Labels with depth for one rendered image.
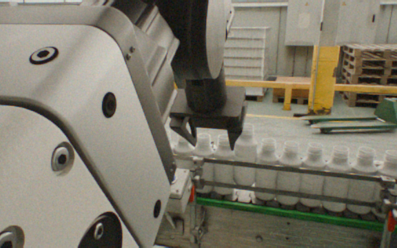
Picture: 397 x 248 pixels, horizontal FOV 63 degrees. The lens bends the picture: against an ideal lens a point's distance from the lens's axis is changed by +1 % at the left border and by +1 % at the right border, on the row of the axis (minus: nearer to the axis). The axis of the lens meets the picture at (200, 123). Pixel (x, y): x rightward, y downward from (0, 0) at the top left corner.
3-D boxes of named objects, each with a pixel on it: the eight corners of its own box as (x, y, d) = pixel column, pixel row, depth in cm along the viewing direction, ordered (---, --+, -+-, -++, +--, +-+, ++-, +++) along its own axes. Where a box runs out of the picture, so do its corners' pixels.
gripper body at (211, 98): (181, 92, 51) (172, 52, 46) (246, 96, 48) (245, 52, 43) (168, 121, 46) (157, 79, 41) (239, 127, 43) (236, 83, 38)
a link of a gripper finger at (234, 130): (207, 130, 55) (200, 87, 49) (249, 133, 54) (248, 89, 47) (198, 160, 51) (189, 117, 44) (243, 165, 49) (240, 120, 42)
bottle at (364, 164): (339, 205, 85) (347, 147, 81) (355, 200, 88) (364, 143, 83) (358, 218, 80) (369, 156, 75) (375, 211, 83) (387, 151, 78)
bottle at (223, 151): (210, 188, 94) (209, 134, 89) (229, 184, 96) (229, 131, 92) (219, 198, 89) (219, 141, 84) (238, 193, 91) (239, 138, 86)
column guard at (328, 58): (330, 113, 540) (339, 45, 507) (332, 118, 509) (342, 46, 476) (305, 111, 550) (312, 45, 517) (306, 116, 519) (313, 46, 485)
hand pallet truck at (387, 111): (390, 120, 500) (404, 42, 465) (415, 131, 449) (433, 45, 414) (298, 122, 487) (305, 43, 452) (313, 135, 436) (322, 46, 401)
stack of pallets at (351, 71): (336, 92, 694) (343, 43, 663) (393, 95, 667) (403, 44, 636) (345, 107, 578) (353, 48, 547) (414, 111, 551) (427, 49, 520)
